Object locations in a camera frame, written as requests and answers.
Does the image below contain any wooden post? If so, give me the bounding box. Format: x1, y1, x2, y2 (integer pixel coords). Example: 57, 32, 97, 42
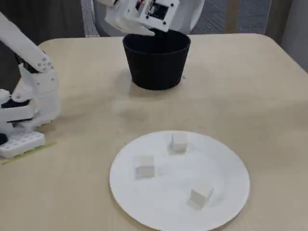
227, 0, 238, 32

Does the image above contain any white cube block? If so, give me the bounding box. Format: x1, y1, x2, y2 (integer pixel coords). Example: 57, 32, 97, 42
133, 155, 156, 180
187, 184, 214, 211
168, 132, 188, 154

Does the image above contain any green tape strip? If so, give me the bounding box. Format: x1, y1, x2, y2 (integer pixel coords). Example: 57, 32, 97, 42
1, 141, 58, 166

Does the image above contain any black pot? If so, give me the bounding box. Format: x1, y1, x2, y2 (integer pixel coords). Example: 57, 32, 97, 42
122, 28, 192, 91

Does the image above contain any white round plate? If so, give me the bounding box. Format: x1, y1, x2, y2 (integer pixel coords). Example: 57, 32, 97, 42
109, 130, 251, 231

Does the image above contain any white mesh chair part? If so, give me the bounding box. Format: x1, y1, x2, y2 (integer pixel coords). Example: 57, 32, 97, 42
80, 0, 101, 38

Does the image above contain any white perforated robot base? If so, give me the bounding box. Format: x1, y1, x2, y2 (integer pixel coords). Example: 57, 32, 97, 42
0, 131, 46, 159

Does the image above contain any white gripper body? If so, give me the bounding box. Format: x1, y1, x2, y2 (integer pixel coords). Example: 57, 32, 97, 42
98, 0, 145, 25

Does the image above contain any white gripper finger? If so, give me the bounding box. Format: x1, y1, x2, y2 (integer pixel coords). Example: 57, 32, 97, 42
105, 9, 126, 31
120, 20, 156, 37

